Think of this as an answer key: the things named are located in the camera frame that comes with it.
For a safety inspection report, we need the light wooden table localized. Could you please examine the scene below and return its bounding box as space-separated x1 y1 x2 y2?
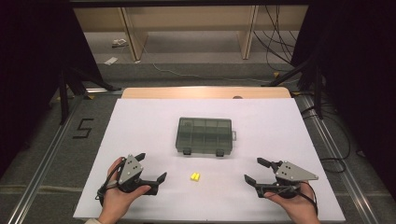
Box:
120 86 292 100

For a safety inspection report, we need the white board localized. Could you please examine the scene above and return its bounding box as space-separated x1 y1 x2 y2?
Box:
73 97 347 222

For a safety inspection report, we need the black metal stand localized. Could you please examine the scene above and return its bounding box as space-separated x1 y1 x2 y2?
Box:
261 59 325 120
57 66 123 126

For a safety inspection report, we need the light wooden furniture frame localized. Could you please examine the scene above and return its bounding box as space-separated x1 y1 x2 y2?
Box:
73 5 309 63

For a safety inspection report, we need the bundle of black cables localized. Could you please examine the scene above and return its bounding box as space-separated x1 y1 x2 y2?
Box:
252 4 301 73

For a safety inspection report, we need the black floor cable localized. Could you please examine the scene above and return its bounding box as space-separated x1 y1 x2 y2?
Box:
301 105 353 175

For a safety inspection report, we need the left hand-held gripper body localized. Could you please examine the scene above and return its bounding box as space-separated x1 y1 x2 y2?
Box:
116 153 159 196

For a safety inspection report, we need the black curtain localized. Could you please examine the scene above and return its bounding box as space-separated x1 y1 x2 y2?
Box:
290 0 396 200
0 0 106 180

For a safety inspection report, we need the small white and black device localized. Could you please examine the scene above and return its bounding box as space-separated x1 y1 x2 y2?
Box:
111 38 129 49

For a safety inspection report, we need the person's left hand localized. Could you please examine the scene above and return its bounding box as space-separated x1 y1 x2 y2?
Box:
98 157 152 224

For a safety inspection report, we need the aluminium floor rail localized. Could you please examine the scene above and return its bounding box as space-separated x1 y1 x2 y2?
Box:
295 94 380 224
6 95 86 224

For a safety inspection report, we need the person's right hand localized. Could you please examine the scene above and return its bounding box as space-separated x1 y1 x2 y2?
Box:
263 181 321 224

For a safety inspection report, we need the short aluminium rail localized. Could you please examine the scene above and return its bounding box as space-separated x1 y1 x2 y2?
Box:
84 88 124 95

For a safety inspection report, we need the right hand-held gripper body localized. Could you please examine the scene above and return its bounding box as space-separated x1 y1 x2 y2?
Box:
269 160 319 200

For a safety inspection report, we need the grey transparent compartment box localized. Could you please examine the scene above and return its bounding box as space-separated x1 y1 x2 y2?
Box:
175 117 237 158

